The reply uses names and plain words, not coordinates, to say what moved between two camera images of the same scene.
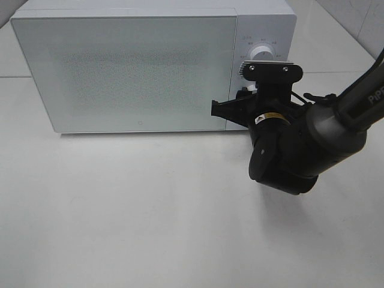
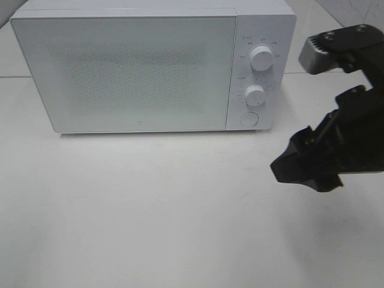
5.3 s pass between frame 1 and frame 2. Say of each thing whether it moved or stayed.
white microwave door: stayed
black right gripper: moved
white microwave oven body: stayed
